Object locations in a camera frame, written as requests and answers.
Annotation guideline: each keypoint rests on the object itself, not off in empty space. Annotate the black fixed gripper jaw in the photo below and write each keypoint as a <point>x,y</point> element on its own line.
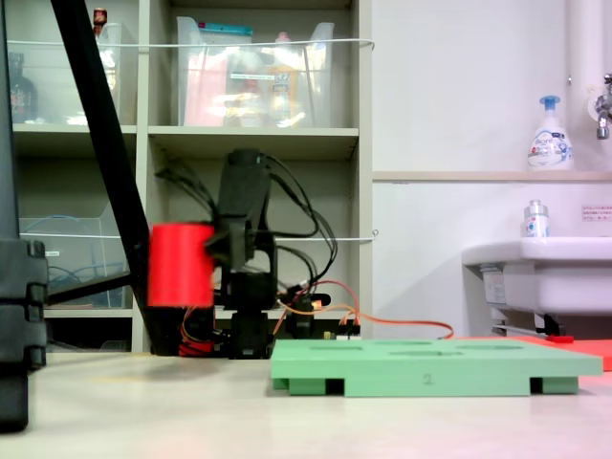
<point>216,247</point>

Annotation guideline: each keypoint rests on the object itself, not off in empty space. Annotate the red cylinder block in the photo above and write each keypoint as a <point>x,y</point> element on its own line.
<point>181,265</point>

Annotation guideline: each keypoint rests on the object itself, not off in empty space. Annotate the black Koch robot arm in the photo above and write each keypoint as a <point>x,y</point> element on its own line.
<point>244,191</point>

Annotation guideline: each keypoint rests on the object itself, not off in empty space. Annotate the green shape-hole board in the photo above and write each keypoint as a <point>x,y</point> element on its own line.
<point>430,368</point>

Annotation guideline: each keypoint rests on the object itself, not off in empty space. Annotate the small orange foam block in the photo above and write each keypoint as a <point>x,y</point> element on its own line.
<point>597,354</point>

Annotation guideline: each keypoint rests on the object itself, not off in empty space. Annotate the black table clamp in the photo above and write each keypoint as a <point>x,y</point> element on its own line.
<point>303,320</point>
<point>167,330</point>

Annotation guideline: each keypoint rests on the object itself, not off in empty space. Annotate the beige shelf unit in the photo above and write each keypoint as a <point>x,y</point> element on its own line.
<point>253,138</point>

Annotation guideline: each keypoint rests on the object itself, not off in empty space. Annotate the thin black tripod brace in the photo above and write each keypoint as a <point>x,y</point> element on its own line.
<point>91,288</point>

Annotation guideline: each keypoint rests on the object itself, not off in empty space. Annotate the circuit board with connectors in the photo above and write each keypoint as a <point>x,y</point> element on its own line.
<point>348,330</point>

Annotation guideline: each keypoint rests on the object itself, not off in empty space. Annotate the clear bin with supplies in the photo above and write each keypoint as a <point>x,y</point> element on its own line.
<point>210,91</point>

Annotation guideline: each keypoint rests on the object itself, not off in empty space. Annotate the smooth black tripod leg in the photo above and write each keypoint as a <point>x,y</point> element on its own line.
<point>102,143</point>

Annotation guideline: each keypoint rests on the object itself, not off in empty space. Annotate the yellow bottle with pink cap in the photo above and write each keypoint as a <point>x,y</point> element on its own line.
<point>283,86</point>

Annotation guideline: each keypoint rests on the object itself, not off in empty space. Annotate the notched black tripod leg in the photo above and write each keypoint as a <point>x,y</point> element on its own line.
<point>14,296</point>

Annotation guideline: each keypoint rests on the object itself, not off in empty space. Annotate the clear bin with bottles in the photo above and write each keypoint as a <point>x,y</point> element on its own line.
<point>57,81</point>

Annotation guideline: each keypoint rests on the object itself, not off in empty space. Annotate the dark glass bottle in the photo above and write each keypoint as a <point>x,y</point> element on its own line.
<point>21,95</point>

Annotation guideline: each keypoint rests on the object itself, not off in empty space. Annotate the brown-capped bottle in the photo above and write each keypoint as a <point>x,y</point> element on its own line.
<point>99,21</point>

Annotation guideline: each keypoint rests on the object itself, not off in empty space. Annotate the small clear sanitizer bottle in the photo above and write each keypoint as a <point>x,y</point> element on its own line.
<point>535,222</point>

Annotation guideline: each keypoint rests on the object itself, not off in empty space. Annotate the white sink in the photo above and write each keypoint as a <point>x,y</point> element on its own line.
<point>550,282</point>

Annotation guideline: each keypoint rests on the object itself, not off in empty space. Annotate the white foam soap pump bottle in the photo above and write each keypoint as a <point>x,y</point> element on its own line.
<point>550,143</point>

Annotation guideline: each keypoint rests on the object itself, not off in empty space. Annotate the metal faucet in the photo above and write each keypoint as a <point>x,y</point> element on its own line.
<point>602,115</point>

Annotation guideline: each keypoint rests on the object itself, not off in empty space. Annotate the red arm base mount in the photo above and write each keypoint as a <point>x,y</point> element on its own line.
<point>198,348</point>

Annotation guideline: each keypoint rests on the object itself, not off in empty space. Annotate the small wall label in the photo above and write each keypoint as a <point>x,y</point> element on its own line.
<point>597,212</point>

